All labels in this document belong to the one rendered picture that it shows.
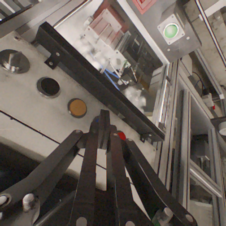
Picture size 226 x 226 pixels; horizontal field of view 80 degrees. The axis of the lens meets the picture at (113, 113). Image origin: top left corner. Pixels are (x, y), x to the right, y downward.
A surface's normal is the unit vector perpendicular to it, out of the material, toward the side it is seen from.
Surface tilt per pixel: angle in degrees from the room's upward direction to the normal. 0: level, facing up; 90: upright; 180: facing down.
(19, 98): 90
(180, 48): 0
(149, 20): 0
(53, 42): 0
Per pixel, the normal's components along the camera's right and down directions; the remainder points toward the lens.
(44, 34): -0.32, 0.78
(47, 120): 0.65, -0.24
